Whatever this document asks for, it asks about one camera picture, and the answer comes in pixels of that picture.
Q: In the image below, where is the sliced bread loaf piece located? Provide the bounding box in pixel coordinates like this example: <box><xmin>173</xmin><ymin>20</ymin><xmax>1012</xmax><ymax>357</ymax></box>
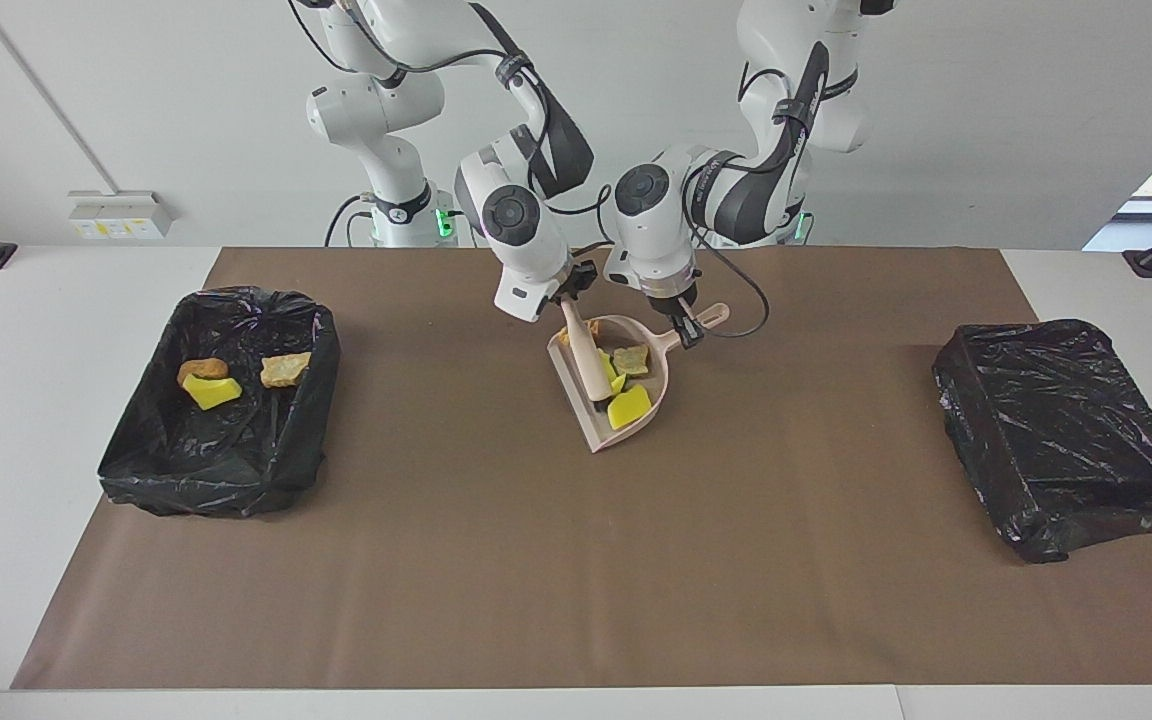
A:
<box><xmin>259</xmin><ymin>351</ymin><xmax>313</xmax><ymax>389</ymax></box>

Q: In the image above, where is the beige plastic dustpan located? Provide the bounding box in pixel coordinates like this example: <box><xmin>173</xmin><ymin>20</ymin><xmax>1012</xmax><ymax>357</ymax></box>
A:
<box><xmin>547</xmin><ymin>303</ymin><xmax>731</xmax><ymax>454</ymax></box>

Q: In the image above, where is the yellow sponge piece green backing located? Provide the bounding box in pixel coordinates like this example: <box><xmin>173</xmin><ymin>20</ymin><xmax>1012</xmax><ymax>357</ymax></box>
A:
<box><xmin>183</xmin><ymin>374</ymin><xmax>243</xmax><ymax>411</ymax></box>

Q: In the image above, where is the white wall socket box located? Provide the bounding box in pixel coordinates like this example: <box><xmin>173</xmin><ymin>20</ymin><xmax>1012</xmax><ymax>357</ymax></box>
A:
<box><xmin>68</xmin><ymin>190</ymin><xmax>174</xmax><ymax>240</ymax></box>

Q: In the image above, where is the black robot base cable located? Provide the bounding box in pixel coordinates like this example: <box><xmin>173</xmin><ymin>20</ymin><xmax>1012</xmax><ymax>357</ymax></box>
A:
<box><xmin>324</xmin><ymin>195</ymin><xmax>377</xmax><ymax>248</ymax></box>

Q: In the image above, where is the beige handled hand brush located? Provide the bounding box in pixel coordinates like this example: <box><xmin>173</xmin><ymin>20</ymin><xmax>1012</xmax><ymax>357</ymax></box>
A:
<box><xmin>560</xmin><ymin>298</ymin><xmax>615</xmax><ymax>403</ymax></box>

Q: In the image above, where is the black bag lined bin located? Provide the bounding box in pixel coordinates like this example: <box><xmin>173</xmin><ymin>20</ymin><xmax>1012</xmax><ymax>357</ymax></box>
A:
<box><xmin>932</xmin><ymin>320</ymin><xmax>1152</xmax><ymax>564</ymax></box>
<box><xmin>98</xmin><ymin>287</ymin><xmax>342</xmax><ymax>519</ymax></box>

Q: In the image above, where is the white wall cable duct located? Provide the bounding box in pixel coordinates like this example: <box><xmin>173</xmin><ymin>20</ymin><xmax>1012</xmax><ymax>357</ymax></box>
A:
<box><xmin>0</xmin><ymin>0</ymin><xmax>102</xmax><ymax>196</ymax></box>

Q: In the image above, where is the brown paper table mat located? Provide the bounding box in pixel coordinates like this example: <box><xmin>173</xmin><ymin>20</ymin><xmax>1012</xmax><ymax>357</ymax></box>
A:
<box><xmin>11</xmin><ymin>247</ymin><xmax>1152</xmax><ymax>691</ymax></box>

